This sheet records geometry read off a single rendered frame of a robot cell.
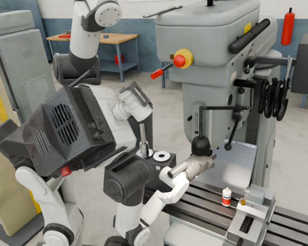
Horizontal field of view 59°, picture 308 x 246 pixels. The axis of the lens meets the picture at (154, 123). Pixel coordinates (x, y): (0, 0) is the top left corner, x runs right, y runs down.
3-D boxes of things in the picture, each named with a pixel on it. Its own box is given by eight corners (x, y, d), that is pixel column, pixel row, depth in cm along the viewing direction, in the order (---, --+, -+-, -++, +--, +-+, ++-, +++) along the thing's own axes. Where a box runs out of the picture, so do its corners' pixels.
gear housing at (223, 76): (229, 90, 95) (231, 61, 90) (167, 81, 107) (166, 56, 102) (253, 62, 119) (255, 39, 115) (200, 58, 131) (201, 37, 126)
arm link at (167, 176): (193, 183, 120) (176, 197, 113) (175, 171, 126) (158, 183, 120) (196, 164, 114) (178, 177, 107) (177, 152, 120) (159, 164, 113)
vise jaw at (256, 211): (264, 222, 118) (265, 216, 116) (235, 212, 124) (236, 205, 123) (267, 213, 122) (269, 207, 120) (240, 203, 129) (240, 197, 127)
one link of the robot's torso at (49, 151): (31, 209, 86) (114, 163, 72) (-6, 114, 92) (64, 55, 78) (90, 185, 113) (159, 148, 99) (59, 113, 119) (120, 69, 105)
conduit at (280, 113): (280, 129, 123) (287, 86, 113) (244, 122, 131) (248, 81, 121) (286, 112, 136) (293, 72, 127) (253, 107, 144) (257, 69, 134)
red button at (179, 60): (183, 69, 84) (183, 56, 82) (172, 68, 86) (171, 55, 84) (188, 66, 86) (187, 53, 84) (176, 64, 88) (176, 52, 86)
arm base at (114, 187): (116, 211, 88) (128, 194, 81) (92, 182, 92) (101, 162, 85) (145, 189, 99) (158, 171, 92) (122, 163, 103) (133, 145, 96)
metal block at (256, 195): (260, 208, 123) (262, 198, 120) (247, 203, 126) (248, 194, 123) (263, 201, 127) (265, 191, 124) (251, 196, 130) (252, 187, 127)
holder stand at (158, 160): (170, 194, 148) (168, 164, 138) (134, 185, 156) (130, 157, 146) (177, 179, 157) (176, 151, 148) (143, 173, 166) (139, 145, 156)
